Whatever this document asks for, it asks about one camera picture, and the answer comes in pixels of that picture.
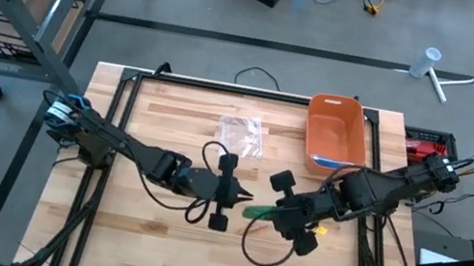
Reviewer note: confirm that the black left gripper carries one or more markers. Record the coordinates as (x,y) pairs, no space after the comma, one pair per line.
(212,187)

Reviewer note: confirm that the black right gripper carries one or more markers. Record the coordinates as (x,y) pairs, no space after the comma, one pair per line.
(296,212)

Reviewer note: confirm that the green elastic bandage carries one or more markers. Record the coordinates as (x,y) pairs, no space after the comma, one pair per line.
(259,212)

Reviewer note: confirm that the blue elastic bandage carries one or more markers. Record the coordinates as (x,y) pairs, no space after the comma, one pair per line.
(334,161)

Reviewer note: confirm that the clear plastic bag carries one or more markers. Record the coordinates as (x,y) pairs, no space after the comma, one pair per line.
(349,164)
(241,134)

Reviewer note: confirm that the orange plastic bin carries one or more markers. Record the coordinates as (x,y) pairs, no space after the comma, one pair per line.
(336,126)

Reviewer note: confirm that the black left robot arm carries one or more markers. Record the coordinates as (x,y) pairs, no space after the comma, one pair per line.
(118,141)

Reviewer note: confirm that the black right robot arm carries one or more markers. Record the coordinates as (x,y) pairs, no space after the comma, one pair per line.
(384,186)

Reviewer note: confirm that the small yellow tag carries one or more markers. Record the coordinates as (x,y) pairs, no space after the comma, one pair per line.
(321,230)

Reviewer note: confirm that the red black tool case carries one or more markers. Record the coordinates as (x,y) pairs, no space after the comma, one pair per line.
(420,146)

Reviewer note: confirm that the white cylindrical cup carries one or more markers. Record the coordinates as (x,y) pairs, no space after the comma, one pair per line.
(425,62)

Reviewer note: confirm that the black aluminium rig frame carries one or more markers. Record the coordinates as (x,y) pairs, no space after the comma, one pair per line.
(225,87)

